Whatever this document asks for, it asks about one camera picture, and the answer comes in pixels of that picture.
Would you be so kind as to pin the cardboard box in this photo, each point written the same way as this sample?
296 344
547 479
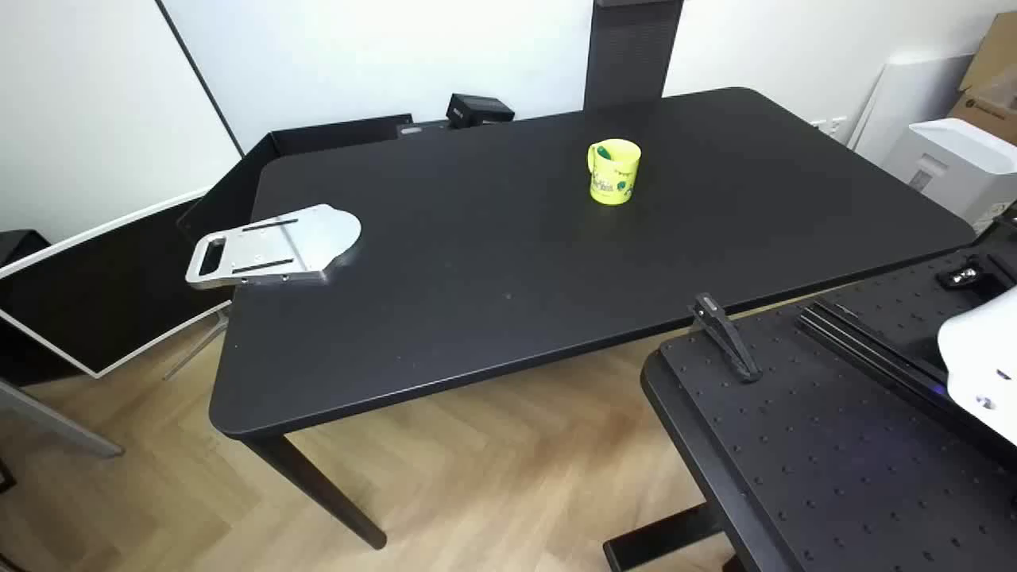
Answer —
995 83

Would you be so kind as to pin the black metal rails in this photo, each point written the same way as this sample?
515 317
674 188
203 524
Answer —
874 344

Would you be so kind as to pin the grey metal bar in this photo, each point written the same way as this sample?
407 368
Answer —
51 417

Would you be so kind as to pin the white leaning panel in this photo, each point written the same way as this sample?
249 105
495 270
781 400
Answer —
902 100

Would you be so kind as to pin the black bolted bracket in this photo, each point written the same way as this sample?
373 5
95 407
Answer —
971 275

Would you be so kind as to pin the dark grey pillar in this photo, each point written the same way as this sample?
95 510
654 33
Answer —
631 51

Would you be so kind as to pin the white plastic tray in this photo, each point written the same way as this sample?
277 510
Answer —
308 239

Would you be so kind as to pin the black perforated breadboard table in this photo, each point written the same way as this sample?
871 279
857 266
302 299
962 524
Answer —
828 464

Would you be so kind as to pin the yellow mug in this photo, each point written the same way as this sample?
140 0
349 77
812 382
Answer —
614 179

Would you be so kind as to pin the large whiteboard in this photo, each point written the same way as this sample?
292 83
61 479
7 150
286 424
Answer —
382 51

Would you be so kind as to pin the black desk leg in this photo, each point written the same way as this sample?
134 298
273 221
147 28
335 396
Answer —
318 489

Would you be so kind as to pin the white-framed flat monitor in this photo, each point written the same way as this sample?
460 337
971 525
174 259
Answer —
97 307

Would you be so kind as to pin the white printer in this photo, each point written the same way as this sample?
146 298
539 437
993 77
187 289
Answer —
959 163

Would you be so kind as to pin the small black box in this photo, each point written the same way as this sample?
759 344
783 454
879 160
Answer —
477 111

